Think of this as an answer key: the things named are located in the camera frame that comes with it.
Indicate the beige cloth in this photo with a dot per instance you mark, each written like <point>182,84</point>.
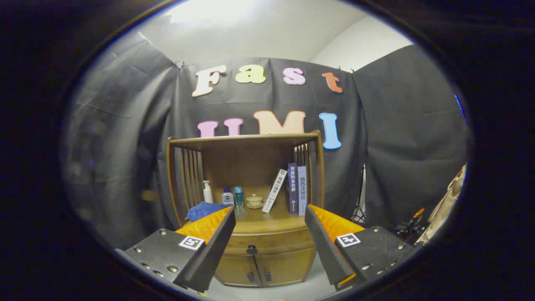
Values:
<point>447,205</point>

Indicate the black tripod stand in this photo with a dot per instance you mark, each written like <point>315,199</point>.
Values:
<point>358,207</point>

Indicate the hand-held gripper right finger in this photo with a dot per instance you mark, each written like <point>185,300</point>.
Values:
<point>328,251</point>

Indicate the wooden countertop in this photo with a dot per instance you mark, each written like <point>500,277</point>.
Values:
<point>259,218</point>

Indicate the black and orange clamp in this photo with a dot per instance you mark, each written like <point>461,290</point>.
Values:
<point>411,228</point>

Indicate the wooden drawer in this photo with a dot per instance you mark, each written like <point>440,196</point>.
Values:
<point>276,242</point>

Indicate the white book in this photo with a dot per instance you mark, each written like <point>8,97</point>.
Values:
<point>276,188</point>

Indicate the wooden cabinet door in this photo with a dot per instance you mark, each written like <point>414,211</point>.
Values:
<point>288,265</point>
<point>236,269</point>

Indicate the light purple book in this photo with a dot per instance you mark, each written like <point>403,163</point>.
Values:
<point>302,196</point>

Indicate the white pump bottle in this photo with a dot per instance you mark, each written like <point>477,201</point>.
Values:
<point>207,195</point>

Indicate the wooden cabinet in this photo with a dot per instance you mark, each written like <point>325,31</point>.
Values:
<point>250,163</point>

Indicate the dark blue book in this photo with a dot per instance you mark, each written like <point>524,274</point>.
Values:
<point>293,192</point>

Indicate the beige lidded teacup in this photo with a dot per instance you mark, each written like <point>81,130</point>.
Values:
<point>254,201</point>

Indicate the black drawer knob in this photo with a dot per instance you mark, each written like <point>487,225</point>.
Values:
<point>251,249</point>

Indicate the clear blue bottle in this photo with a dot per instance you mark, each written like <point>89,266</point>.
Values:
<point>238,198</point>

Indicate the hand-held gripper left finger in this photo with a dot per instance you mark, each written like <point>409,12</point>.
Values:
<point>211,251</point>

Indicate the blue folded towel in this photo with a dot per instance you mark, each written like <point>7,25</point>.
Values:
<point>205,210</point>

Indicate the white tube with blue cap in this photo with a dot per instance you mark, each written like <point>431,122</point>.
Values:
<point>228,198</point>

